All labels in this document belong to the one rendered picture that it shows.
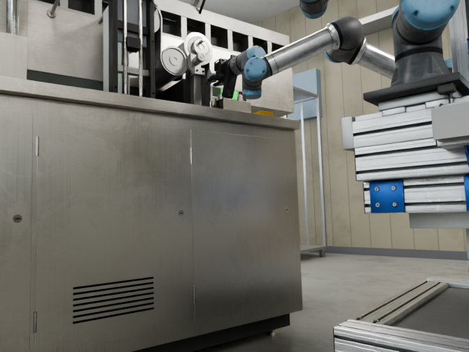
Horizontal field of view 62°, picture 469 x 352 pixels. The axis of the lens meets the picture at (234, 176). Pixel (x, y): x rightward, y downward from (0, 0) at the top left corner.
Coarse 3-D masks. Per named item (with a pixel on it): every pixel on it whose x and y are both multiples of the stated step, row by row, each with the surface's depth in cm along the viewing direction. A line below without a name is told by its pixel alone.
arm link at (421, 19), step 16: (400, 0) 92; (416, 0) 85; (432, 0) 85; (448, 0) 84; (400, 16) 93; (416, 16) 86; (432, 16) 85; (448, 16) 86; (400, 32) 98; (416, 32) 92; (432, 32) 91
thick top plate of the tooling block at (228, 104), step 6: (216, 102) 181; (222, 102) 177; (228, 102) 178; (234, 102) 180; (240, 102) 182; (246, 102) 184; (222, 108) 177; (228, 108) 178; (234, 108) 180; (240, 108) 182; (246, 108) 184
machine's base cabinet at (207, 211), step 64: (0, 128) 105; (64, 128) 114; (128, 128) 126; (192, 128) 140; (256, 128) 157; (0, 192) 104; (64, 192) 113; (128, 192) 124; (192, 192) 137; (256, 192) 154; (0, 256) 102; (64, 256) 111; (128, 256) 122; (192, 256) 135; (256, 256) 151; (0, 320) 101; (64, 320) 110; (128, 320) 120; (192, 320) 133; (256, 320) 149
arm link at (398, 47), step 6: (396, 12) 103; (396, 18) 103; (396, 24) 99; (396, 30) 100; (396, 36) 102; (402, 36) 98; (438, 36) 96; (396, 42) 103; (402, 42) 101; (408, 42) 98; (414, 42) 97; (426, 42) 96; (432, 42) 98; (438, 42) 99; (396, 48) 103; (402, 48) 101; (408, 48) 100; (396, 54) 103
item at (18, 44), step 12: (12, 0) 141; (12, 12) 141; (12, 24) 141; (0, 36) 136; (12, 36) 138; (24, 36) 140; (0, 48) 136; (12, 48) 138; (24, 48) 140; (0, 60) 135; (12, 60) 137; (24, 60) 140; (0, 72) 135; (12, 72) 137; (24, 72) 139
